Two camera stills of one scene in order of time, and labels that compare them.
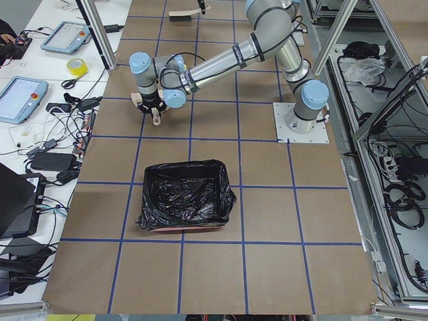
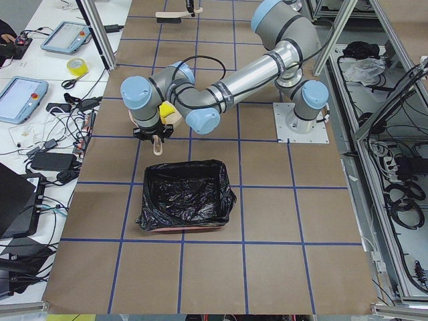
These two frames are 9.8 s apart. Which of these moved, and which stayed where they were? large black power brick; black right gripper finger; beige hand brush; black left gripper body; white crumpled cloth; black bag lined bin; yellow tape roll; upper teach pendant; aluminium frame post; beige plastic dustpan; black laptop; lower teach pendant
Moved: black left gripper body; beige hand brush; black right gripper finger; beige plastic dustpan
Stayed: black laptop; white crumpled cloth; black bag lined bin; lower teach pendant; large black power brick; aluminium frame post; yellow tape roll; upper teach pendant
